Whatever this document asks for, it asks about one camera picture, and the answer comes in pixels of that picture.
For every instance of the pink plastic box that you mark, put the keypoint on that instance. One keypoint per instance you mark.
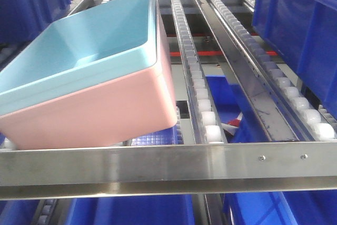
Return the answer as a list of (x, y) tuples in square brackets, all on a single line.
[(101, 115)]

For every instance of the light blue plastic box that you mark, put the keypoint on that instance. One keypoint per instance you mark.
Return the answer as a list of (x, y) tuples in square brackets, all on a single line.
[(82, 50)]

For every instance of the stainless steel shelf rack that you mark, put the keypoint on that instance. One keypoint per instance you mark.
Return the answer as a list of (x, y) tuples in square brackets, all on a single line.
[(286, 156)]

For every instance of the blue bin right on shelf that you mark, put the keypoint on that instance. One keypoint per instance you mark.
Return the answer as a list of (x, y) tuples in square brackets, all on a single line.
[(303, 33)]

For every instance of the blue bin on shelf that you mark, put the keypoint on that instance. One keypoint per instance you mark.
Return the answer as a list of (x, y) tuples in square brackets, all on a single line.
[(23, 20), (303, 33)]

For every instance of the blue bin left on shelf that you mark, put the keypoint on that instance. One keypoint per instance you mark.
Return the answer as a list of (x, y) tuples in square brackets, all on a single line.
[(23, 20)]

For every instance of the white roller track middle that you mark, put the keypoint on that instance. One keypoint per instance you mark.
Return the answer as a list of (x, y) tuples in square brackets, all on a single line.
[(205, 120)]

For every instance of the white roller track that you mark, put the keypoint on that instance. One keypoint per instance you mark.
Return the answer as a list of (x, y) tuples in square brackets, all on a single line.
[(205, 120), (311, 119)]

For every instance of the blue bin lower left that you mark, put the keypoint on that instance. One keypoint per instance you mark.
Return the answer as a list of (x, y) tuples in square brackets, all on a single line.
[(151, 209)]

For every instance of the white roller track right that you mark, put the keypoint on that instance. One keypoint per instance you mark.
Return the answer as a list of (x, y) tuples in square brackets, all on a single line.
[(311, 119)]

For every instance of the blue bin lower right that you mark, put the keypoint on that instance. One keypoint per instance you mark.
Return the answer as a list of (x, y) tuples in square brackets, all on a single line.
[(290, 207)]

